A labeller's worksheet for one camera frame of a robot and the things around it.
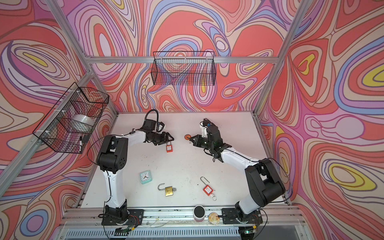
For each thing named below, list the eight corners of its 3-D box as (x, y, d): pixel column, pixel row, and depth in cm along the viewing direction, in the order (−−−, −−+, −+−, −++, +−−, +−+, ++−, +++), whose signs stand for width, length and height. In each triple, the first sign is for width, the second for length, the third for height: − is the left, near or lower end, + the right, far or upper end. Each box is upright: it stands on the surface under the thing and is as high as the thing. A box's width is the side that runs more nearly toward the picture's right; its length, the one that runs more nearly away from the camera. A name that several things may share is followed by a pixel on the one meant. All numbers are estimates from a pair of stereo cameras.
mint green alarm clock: (141, 185, 86) (140, 183, 84) (140, 174, 90) (139, 172, 88) (152, 181, 87) (151, 179, 85) (150, 171, 91) (149, 169, 89)
